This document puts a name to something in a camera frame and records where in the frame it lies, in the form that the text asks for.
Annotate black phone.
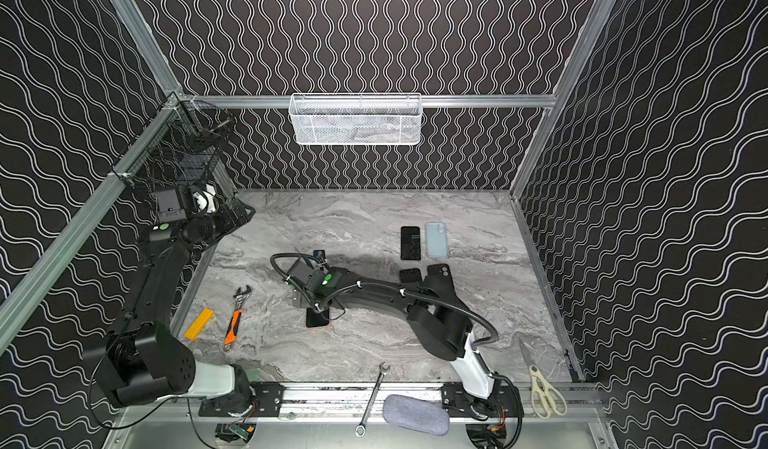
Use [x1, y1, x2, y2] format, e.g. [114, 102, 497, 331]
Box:
[399, 268, 422, 284]
[305, 308, 330, 328]

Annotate silver wrench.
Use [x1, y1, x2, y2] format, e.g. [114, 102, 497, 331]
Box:
[354, 362, 390, 437]

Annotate black wire basket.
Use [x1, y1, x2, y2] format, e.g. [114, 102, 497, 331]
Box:
[112, 99, 236, 219]

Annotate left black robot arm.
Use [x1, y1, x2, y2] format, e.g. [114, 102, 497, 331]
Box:
[84, 186, 255, 413]

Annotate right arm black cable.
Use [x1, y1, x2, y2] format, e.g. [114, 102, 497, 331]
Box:
[269, 252, 526, 449]

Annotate white wire basket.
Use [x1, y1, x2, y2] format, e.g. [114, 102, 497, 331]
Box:
[288, 93, 424, 146]

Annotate pale blue phone case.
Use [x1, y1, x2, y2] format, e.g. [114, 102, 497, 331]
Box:
[425, 222, 449, 259]

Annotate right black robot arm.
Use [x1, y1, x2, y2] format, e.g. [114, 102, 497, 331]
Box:
[273, 255, 499, 400]

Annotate orange handled adjustable wrench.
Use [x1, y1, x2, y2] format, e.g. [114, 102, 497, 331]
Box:
[223, 285, 253, 352]

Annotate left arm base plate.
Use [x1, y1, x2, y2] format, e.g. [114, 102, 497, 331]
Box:
[197, 382, 285, 419]

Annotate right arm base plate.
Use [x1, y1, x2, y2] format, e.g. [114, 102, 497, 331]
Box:
[440, 380, 522, 421]

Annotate white scissors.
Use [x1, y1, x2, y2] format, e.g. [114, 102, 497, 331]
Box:
[519, 340, 568, 419]

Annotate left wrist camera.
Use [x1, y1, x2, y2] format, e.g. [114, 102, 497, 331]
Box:
[190, 184, 218, 214]

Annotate black phone case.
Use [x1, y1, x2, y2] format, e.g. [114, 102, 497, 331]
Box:
[427, 264, 451, 278]

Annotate yellow block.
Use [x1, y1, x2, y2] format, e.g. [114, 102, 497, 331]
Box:
[184, 308, 215, 341]

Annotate grey cloth pad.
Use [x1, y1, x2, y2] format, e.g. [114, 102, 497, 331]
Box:
[382, 394, 451, 437]

